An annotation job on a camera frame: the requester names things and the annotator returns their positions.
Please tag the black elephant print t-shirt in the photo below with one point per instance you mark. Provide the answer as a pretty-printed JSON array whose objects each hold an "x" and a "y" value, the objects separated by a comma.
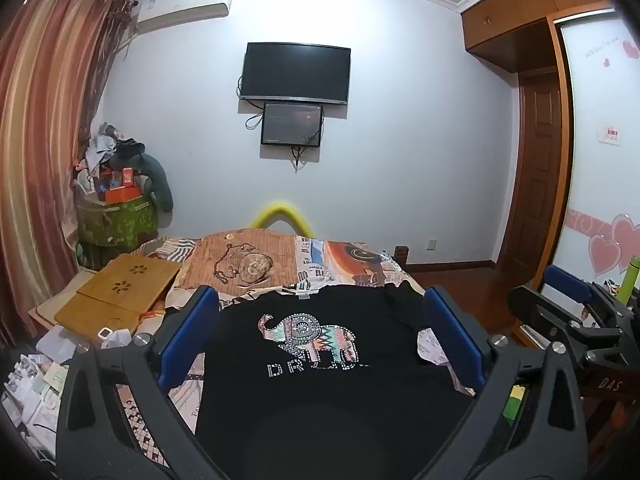
[{"x": 240, "y": 410}]

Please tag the striped curtain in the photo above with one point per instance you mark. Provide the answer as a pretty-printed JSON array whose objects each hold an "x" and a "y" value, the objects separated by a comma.
[{"x": 40, "y": 135}]

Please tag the yellow foam tube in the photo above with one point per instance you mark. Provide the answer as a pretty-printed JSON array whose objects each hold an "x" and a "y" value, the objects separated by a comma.
[{"x": 280, "y": 206}]

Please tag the small white square object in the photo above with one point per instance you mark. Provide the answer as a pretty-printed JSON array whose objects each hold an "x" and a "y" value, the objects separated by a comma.
[{"x": 105, "y": 335}]

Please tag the dark wooden bed post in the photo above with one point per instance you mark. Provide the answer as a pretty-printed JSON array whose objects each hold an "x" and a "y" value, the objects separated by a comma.
[{"x": 401, "y": 256}]

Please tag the pile of clothes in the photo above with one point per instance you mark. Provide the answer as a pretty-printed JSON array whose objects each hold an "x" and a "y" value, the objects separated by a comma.
[{"x": 100, "y": 145}]

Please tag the green cloth covered stand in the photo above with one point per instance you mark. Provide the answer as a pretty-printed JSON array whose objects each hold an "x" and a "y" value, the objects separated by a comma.
[{"x": 120, "y": 225}]

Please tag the small red box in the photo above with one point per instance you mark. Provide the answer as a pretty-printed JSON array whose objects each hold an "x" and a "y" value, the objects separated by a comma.
[{"x": 128, "y": 176}]

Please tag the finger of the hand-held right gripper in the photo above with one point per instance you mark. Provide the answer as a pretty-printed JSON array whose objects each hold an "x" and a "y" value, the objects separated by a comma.
[
  {"x": 537, "y": 315},
  {"x": 565, "y": 282}
]

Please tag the small wall monitor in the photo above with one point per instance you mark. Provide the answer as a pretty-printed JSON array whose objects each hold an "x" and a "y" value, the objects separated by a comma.
[{"x": 292, "y": 122}]

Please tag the grey plush toy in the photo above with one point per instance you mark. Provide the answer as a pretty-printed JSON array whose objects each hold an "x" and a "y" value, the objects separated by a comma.
[{"x": 157, "y": 175}]

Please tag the wooden overhead cabinet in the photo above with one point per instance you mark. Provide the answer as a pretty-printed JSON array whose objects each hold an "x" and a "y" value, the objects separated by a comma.
[{"x": 505, "y": 20}]

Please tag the green yellow object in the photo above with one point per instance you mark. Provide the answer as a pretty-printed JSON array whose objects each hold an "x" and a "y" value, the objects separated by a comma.
[{"x": 512, "y": 405}]

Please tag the pile of papers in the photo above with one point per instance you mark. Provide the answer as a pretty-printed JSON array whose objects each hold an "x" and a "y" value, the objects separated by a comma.
[{"x": 35, "y": 385}]

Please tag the bed with patterned cover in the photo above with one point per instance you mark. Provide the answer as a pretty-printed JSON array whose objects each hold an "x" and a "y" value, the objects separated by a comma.
[{"x": 350, "y": 260}]

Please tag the bamboo lap desk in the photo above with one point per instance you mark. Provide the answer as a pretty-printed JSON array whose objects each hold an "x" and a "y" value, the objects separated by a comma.
[{"x": 115, "y": 300}]

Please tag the brown wooden door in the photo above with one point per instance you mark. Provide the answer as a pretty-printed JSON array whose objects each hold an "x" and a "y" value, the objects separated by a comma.
[{"x": 540, "y": 170}]

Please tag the orange box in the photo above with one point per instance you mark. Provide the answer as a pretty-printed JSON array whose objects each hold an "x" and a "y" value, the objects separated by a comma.
[{"x": 120, "y": 194}]

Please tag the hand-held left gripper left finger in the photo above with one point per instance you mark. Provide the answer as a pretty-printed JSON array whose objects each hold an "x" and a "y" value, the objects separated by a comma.
[{"x": 192, "y": 332}]

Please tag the large wall television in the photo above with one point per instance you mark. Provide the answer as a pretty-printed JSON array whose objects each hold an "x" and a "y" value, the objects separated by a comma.
[{"x": 295, "y": 72}]

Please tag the beige board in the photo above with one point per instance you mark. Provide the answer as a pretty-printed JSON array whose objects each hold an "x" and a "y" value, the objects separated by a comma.
[{"x": 45, "y": 312}]

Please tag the white air conditioner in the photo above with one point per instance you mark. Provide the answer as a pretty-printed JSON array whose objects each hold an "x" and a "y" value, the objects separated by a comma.
[{"x": 185, "y": 7}]

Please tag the green bottle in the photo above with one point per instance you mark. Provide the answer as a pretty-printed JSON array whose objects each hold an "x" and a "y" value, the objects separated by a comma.
[{"x": 631, "y": 280}]

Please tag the white wall socket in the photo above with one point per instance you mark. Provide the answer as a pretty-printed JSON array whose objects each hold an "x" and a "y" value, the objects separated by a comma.
[{"x": 431, "y": 245}]

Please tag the brown bear print mat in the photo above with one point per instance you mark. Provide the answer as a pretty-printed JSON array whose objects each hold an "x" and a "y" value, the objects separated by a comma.
[{"x": 240, "y": 260}]

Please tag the red white sticker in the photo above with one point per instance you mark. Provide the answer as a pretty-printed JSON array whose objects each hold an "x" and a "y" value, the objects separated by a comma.
[{"x": 610, "y": 134}]

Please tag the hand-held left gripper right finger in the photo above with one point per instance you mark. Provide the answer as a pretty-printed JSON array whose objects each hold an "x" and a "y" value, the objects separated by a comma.
[{"x": 452, "y": 342}]

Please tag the wooden wardrobe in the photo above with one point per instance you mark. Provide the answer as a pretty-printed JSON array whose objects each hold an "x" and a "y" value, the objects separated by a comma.
[{"x": 600, "y": 185}]

